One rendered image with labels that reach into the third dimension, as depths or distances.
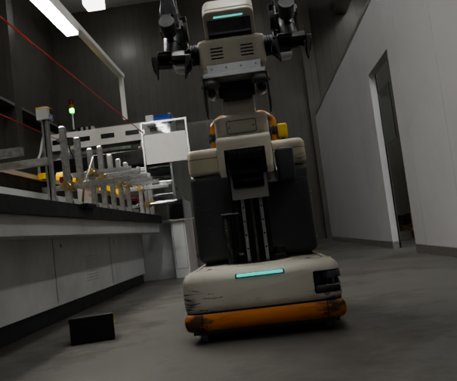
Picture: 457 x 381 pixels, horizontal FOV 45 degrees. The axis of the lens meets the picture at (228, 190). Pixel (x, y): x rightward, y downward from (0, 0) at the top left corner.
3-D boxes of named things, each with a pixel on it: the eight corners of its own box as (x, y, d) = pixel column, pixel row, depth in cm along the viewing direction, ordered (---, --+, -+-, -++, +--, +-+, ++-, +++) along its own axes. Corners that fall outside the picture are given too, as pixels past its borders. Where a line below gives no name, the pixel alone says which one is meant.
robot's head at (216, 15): (206, 34, 239) (201, 0, 230) (254, 27, 238) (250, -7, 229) (206, 48, 228) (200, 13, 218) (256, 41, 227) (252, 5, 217)
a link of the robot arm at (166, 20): (183, 25, 208) (161, 28, 208) (177, 1, 198) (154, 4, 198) (185, 48, 202) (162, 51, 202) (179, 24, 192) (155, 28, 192)
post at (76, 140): (87, 211, 348) (79, 137, 352) (85, 211, 345) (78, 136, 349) (81, 212, 349) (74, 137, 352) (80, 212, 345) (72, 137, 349)
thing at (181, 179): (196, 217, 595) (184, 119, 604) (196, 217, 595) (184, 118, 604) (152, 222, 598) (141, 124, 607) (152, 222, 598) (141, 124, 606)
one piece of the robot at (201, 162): (207, 286, 270) (187, 121, 276) (317, 273, 267) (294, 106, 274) (199, 294, 237) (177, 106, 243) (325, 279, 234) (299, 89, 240)
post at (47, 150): (58, 202, 298) (50, 121, 302) (55, 201, 293) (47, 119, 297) (50, 202, 299) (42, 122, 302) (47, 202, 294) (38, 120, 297)
